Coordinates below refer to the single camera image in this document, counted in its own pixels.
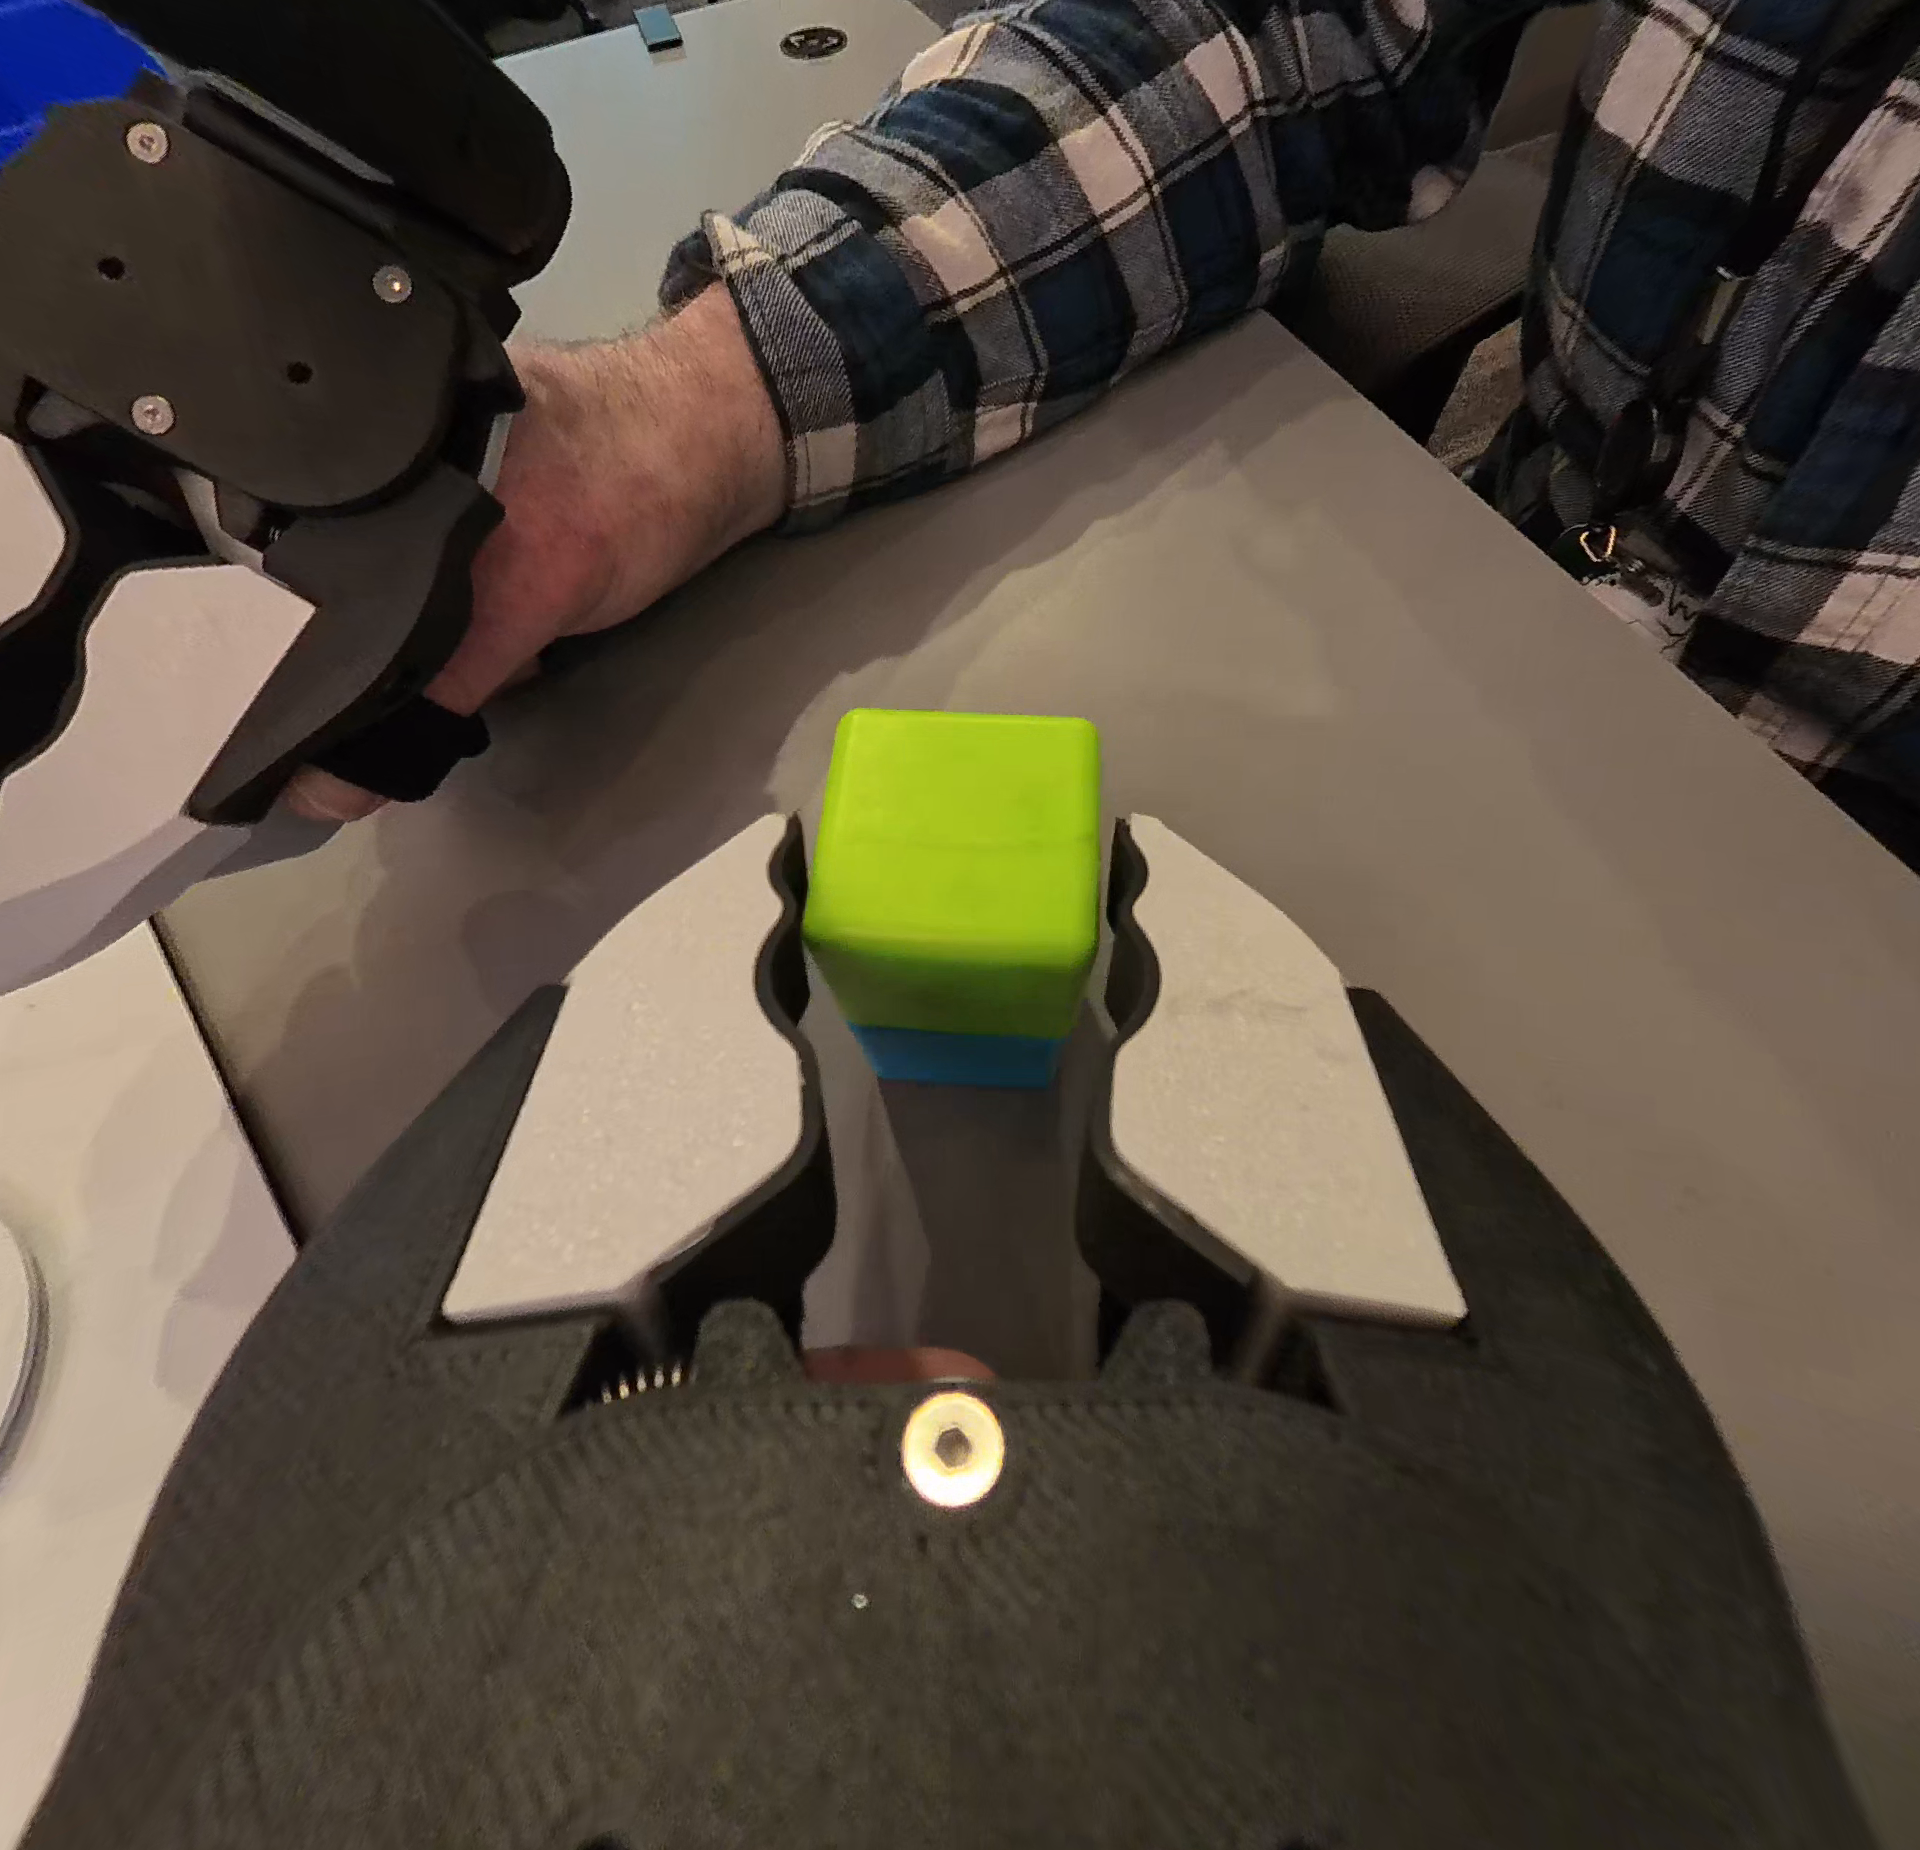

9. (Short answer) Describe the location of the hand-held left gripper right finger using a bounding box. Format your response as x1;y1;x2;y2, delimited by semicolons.
1080;813;1473;1345

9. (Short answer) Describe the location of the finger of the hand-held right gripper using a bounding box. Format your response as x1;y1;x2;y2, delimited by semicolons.
0;437;77;642
0;548;319;1001

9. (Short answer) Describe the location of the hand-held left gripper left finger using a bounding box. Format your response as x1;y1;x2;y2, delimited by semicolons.
438;813;838;1335

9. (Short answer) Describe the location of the turquoise cube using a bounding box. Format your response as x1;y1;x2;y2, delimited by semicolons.
849;1018;1070;1090

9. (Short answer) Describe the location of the green cube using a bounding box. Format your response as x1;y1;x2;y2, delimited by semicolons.
801;707;1103;1040

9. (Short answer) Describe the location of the grey desk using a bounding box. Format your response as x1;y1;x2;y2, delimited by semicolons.
156;304;1920;1850

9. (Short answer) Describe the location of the person's right hand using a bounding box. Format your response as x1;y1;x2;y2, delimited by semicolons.
294;286;788;829

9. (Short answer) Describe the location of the blue plastic bin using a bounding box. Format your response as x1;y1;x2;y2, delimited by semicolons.
0;0;169;171

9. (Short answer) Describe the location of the grey table with grommet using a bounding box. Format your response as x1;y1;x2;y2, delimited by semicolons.
491;0;950;354

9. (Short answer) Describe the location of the grey chair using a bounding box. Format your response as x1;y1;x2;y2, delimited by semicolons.
1298;0;1598;435

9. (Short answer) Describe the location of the person's torso in plaid shirt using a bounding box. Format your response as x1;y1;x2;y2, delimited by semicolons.
1424;0;1920;801

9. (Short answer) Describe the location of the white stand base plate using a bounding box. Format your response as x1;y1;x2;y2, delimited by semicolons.
0;920;301;1850

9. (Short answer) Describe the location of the black lanyard with clip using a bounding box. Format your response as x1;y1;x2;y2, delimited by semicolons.
1553;252;1726;653

